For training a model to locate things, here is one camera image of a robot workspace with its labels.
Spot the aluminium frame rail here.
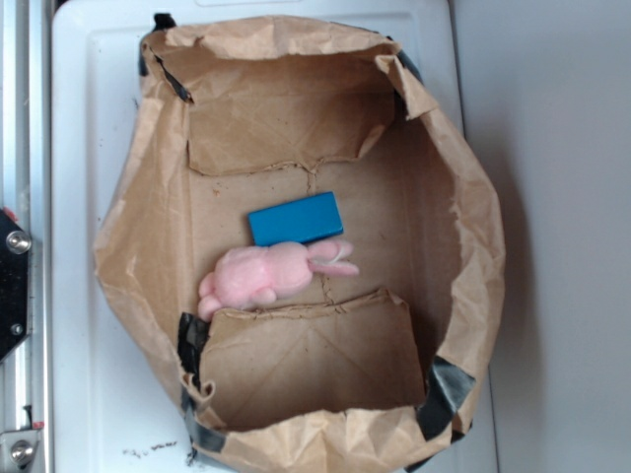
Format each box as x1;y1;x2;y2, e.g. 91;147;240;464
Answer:
1;1;55;472

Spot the pink plush bunny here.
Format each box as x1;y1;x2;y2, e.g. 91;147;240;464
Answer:
197;239;359;322

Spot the brown paper bag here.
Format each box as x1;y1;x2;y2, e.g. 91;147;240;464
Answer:
95;16;506;472

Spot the blue rectangular block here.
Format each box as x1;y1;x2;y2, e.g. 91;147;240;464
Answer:
247;192;344;246

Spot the black mounting plate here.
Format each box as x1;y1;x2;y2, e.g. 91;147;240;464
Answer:
0;210;32;361

